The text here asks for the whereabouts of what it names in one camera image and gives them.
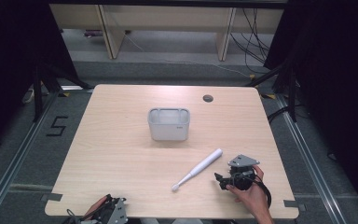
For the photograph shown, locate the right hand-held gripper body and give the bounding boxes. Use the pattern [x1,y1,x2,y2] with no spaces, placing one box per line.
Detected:
[227,154,261,191]

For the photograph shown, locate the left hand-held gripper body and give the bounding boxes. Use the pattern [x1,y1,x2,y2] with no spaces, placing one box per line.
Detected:
[96,194,129,224]

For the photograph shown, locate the white electric toothbrush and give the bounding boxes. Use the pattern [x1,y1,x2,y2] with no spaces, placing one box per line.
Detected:
[171,147,224,192]

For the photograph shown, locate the grey plastic storage box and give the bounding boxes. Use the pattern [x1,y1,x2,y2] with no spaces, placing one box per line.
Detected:
[147,107,191,142]

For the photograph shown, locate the person's left hand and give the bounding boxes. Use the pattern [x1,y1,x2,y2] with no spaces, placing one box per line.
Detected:
[83,195,110,221]

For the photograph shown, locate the person's right hand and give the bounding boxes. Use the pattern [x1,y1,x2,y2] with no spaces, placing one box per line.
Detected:
[226,164,273,218]

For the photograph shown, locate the grey tape strip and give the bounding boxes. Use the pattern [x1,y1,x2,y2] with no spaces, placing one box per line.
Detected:
[282,199,308,213]
[40,192,63,203]

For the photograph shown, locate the black metal stand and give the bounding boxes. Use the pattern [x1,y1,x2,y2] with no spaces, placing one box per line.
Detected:
[32,61,95,123]
[245,61,300,123]

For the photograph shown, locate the black curtain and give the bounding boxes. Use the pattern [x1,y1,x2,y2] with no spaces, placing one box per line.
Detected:
[263,0,358,217]
[0,0,79,157]

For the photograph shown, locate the beige wooden desk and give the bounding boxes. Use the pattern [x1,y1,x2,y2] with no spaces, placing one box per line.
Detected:
[49,3,285,62]

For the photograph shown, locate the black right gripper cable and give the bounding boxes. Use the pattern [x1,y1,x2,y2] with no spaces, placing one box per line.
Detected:
[232,171,273,209]

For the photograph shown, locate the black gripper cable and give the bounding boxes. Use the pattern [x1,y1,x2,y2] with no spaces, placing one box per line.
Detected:
[232,171,273,209]
[62,208,85,224]

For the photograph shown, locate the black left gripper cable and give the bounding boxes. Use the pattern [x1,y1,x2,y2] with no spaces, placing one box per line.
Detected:
[62,208,85,224]

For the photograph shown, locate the black floor cable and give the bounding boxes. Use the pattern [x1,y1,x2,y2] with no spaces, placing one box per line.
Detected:
[266,105,291,125]

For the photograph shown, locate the metal floor rail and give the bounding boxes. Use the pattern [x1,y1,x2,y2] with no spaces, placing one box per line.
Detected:
[274,92,350,224]
[0,89,62,224]

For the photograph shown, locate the bundle of black hanging cables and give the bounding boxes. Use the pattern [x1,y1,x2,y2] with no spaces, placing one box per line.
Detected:
[228,7,272,75]

